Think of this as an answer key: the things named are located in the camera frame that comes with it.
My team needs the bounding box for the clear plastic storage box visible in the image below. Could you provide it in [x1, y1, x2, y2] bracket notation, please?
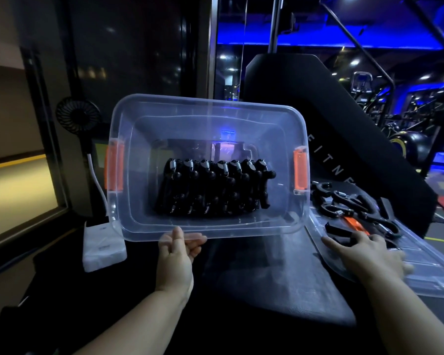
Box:
[104, 94, 311, 243]

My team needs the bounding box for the clear plastic box lid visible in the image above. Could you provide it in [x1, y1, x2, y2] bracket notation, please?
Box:
[306, 179, 444, 300]

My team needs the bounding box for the person's right hand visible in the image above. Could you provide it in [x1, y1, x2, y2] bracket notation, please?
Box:
[321, 230, 416, 287]

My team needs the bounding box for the white cable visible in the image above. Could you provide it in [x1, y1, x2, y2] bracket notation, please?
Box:
[87, 153, 110, 220]

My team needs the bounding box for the black diagonal rail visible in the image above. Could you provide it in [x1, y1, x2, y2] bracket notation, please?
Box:
[318, 2, 397, 93]

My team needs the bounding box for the black and orange hand gripper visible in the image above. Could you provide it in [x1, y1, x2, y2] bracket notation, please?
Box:
[324, 216, 372, 245]

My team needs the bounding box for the metal pole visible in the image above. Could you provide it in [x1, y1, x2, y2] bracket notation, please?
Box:
[268, 0, 286, 54]

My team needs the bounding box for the black exercise ball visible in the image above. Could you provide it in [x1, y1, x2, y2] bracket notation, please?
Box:
[389, 131, 430, 167]

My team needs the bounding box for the small black fan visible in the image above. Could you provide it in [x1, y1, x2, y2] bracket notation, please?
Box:
[55, 97, 103, 136]

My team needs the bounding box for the person's left hand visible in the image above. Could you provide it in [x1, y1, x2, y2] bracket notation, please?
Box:
[158, 227, 208, 297]

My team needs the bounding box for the person's right forearm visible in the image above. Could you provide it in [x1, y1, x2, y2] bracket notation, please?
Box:
[363, 275, 444, 355]

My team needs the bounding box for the person's left forearm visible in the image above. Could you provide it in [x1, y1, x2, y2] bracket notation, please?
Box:
[72, 288, 194, 355]

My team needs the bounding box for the white power bank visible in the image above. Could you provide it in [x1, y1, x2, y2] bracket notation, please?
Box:
[82, 219, 128, 273]

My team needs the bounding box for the row of black hand grippers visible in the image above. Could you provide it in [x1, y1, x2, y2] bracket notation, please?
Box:
[155, 157, 277, 218]

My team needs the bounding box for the exercise bike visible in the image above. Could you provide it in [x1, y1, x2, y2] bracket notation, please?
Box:
[349, 71, 375, 105]

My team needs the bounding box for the black padded gym bench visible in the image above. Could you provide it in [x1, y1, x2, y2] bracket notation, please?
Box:
[242, 53, 439, 239]

